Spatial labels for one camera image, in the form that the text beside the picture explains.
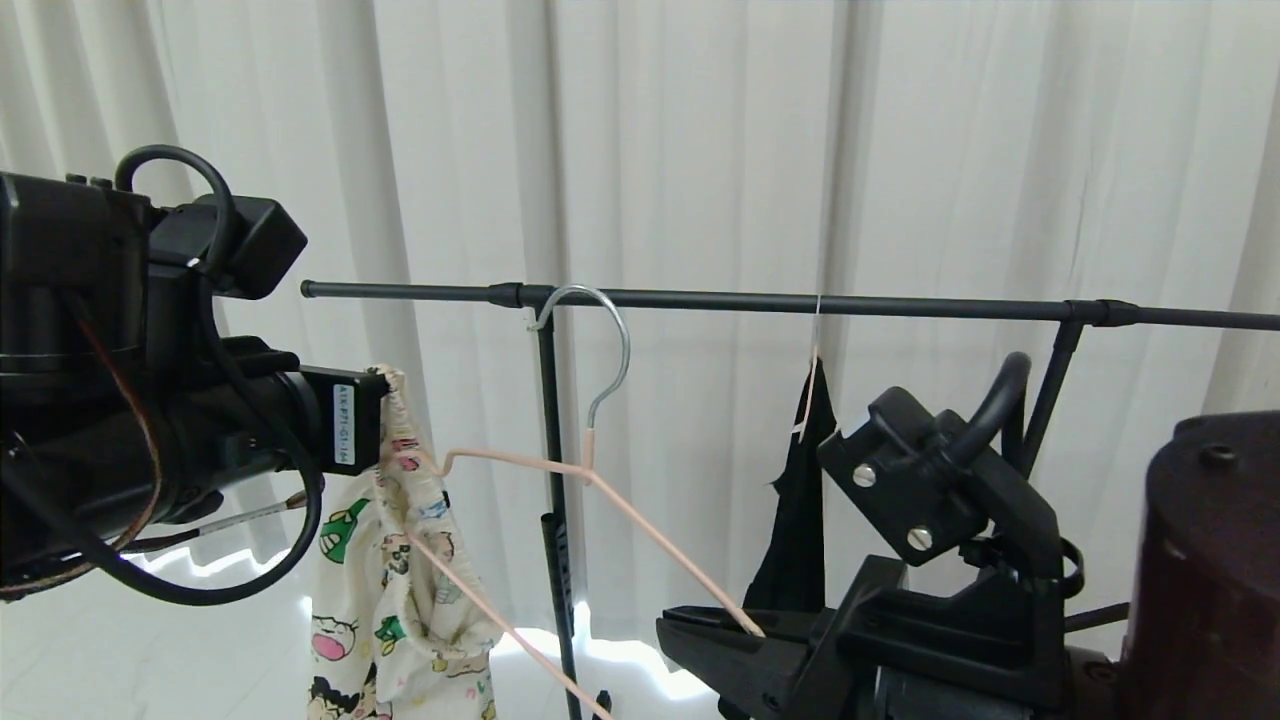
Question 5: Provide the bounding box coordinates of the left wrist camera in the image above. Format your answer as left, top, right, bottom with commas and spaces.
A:
148, 193, 309, 351

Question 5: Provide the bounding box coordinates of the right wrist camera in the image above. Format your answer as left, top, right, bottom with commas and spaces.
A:
818, 385, 1086, 606

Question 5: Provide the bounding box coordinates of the black t-shirt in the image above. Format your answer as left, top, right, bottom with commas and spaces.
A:
742, 358, 841, 613

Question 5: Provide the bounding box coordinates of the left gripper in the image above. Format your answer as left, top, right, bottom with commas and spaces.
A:
0, 338, 391, 591

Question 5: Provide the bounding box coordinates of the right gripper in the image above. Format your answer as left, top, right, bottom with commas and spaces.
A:
655, 555, 1121, 720

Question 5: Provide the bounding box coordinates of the pink clothes hanger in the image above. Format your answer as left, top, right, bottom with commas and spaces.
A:
405, 285, 766, 720
795, 297, 823, 443

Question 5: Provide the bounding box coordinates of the white curtain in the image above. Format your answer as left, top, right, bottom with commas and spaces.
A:
0, 0, 1280, 651

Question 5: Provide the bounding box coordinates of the cream printed garment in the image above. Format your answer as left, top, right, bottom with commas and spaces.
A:
308, 365, 506, 720

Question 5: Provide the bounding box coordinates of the black clothes rack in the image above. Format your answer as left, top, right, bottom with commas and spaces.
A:
300, 280, 1280, 720

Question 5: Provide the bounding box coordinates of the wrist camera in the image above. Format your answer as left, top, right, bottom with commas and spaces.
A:
148, 193, 309, 351
818, 385, 1086, 606

